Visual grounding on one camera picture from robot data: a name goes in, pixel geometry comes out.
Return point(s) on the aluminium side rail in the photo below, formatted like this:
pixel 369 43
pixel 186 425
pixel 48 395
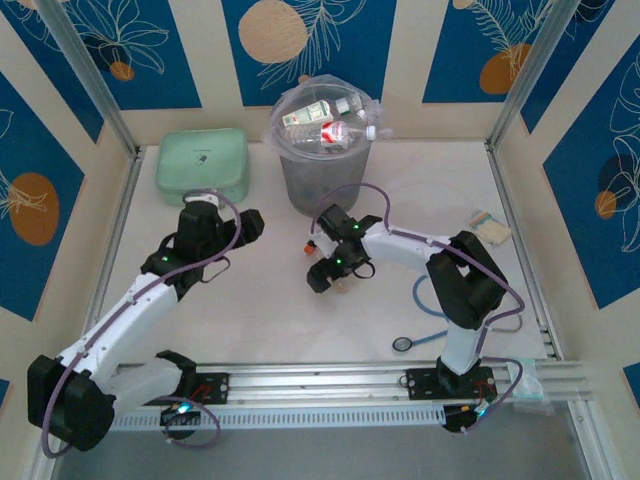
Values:
pixel 115 240
pixel 506 200

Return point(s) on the mint green zip pouch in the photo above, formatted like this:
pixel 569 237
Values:
pixel 200 160

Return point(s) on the clear teal plastic packet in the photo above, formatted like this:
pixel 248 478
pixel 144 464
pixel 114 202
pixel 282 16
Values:
pixel 531 390

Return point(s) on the red white label clear bottle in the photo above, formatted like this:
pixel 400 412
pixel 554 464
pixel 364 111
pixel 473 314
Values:
pixel 336 132

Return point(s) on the white green label long bottle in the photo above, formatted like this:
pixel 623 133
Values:
pixel 307 114

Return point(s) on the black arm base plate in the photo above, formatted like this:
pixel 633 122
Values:
pixel 215 387
pixel 420 382

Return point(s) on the blue stethoscope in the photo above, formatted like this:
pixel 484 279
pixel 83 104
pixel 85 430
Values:
pixel 401 344

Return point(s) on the clear plastic bin liner bag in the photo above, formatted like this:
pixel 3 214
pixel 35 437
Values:
pixel 375 107

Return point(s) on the grey translucent plastic bin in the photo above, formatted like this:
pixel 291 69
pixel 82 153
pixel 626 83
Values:
pixel 320 170

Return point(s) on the aluminium mounting rail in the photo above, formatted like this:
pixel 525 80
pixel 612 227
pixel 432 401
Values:
pixel 325 382

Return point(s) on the black controller board with LED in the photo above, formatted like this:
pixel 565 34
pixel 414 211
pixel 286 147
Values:
pixel 465 417
pixel 180 412

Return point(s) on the aluminium frame post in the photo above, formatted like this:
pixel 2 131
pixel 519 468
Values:
pixel 85 65
pixel 530 80

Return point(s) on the white gauze packet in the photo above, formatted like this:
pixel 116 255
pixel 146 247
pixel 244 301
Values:
pixel 492 229

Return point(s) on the orange cap orange label bottle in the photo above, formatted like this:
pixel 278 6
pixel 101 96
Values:
pixel 310 248

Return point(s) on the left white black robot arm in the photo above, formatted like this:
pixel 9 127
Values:
pixel 115 330

